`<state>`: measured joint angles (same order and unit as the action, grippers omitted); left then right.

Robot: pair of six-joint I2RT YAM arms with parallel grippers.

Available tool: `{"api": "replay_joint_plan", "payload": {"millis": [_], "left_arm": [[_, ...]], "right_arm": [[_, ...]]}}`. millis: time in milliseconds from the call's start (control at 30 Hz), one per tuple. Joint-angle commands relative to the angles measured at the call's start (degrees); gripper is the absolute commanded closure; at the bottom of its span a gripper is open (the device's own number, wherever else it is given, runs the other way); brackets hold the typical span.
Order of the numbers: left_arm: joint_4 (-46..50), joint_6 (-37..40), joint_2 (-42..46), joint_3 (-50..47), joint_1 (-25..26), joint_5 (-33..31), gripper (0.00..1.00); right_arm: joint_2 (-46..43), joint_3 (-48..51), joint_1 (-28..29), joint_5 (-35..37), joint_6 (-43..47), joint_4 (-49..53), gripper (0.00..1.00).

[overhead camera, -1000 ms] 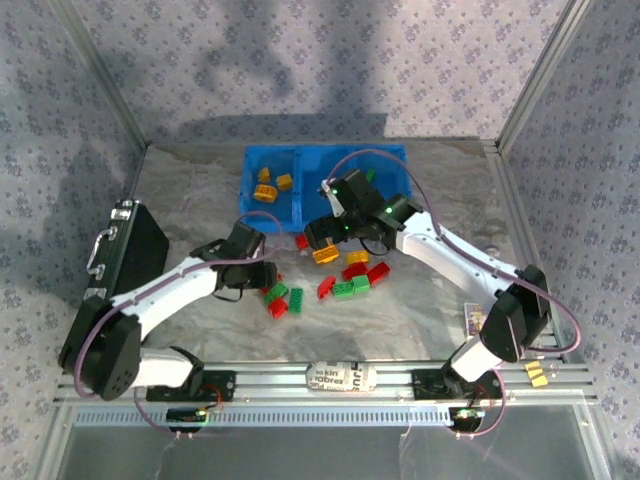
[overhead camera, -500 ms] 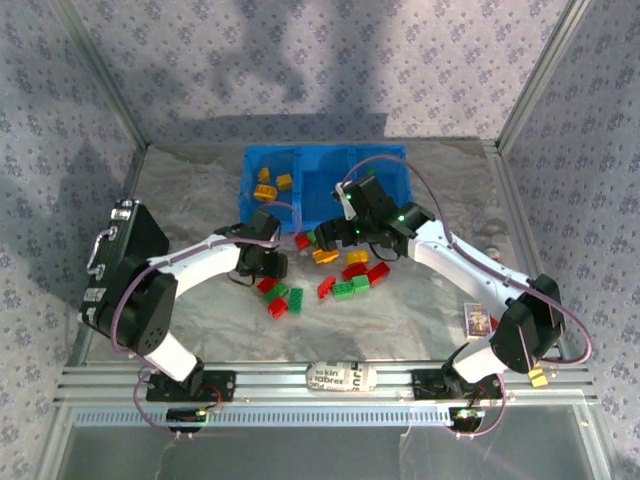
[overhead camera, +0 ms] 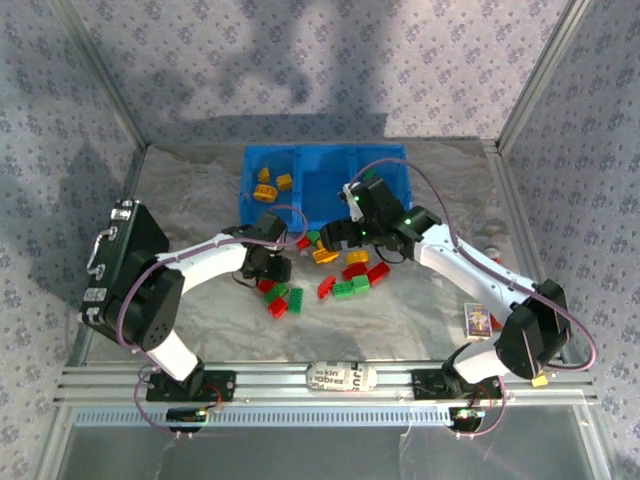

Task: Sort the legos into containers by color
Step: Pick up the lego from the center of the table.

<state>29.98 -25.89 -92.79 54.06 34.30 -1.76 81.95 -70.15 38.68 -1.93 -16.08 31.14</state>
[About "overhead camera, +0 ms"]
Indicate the green long lego brick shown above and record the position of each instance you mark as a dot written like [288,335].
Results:
[295,301]

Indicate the yellow curved lego brick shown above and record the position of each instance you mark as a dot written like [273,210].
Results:
[357,257]

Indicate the red lego brick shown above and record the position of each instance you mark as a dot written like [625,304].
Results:
[266,286]
[354,271]
[326,286]
[378,273]
[303,243]
[278,307]

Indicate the green square lego brick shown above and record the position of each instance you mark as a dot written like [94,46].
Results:
[343,290]

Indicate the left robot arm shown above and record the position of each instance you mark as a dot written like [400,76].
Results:
[200,260]

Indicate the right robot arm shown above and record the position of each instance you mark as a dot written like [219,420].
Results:
[465,265]

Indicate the blue three-compartment plastic bin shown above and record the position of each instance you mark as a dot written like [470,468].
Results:
[320,185]

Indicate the red white small object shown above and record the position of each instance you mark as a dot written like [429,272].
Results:
[495,254]

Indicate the white printed label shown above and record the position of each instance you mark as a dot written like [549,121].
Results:
[340,379]

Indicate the black case with metal latches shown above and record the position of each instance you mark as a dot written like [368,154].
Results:
[135,235]

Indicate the small card box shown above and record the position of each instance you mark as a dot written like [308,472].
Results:
[478,321]

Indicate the black controller board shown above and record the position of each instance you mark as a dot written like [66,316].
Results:
[185,415]
[465,416]

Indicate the yellow connector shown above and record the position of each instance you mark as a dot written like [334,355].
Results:
[539,381]

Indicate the aluminium enclosure frame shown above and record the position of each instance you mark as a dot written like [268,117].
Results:
[275,382]

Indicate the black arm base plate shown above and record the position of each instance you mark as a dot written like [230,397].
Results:
[430,385]
[220,385]

